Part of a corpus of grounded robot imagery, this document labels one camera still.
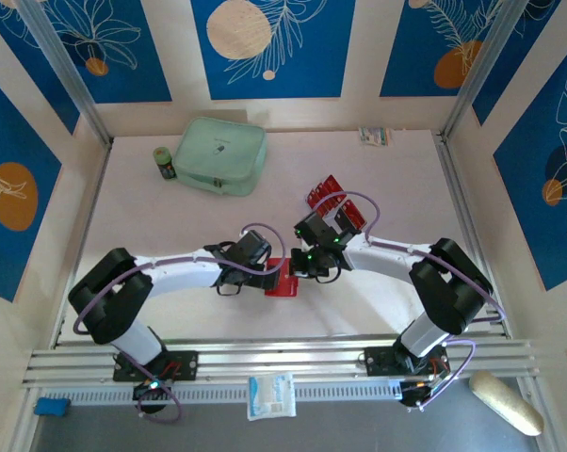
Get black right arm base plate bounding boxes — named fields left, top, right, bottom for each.
left=364, top=346, right=449, bottom=378

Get aluminium table side rail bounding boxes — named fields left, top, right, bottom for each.
left=433, top=134, right=509, bottom=338
left=51, top=140, right=113, bottom=349

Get slotted grey cable duct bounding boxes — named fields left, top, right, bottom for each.
left=42, top=380, right=403, bottom=407

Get black bottle green lid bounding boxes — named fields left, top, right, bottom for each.
left=152, top=146, right=177, bottom=181

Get red card holder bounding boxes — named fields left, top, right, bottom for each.
left=264, top=257, right=300, bottom=298

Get beige bread roll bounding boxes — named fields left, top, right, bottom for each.
left=469, top=370, right=545, bottom=437

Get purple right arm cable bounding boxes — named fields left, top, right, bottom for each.
left=309, top=190, right=507, bottom=414

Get white blue wipes packet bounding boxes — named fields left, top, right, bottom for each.
left=246, top=371, right=298, bottom=422

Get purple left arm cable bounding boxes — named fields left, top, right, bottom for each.
left=73, top=222, right=288, bottom=425

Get aluminium mounting rail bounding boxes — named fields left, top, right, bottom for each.
left=22, top=334, right=539, bottom=390

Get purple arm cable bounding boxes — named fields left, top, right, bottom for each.
left=73, top=222, right=288, bottom=425
left=309, top=190, right=507, bottom=414

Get mint green zip pouch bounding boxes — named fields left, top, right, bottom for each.
left=172, top=116, right=269, bottom=198

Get blue sponge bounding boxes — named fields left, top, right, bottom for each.
left=33, top=397, right=72, bottom=418

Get black base connector block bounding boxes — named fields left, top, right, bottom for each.
left=398, top=380, right=429, bottom=411
left=132, top=381, right=172, bottom=416

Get aluminium frame post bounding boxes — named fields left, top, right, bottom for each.
left=17, top=0, right=114, bottom=148
left=441, top=0, right=523, bottom=142

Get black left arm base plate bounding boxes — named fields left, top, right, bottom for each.
left=112, top=350, right=200, bottom=383

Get small printed packets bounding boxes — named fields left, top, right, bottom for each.
left=357, top=125, right=393, bottom=148

